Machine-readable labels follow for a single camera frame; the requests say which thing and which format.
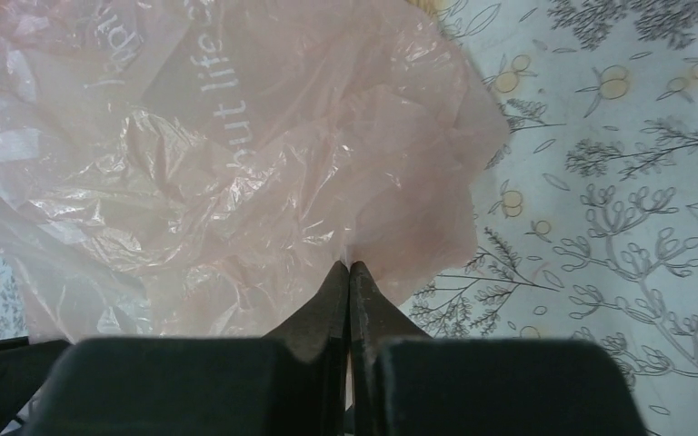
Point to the pink plastic trash bag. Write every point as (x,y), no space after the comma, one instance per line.
(194,168)

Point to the floral patterned table mat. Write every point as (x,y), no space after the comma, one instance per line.
(577,314)

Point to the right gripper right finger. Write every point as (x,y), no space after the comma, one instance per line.
(373,321)

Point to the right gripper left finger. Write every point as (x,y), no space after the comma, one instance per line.
(310,379)

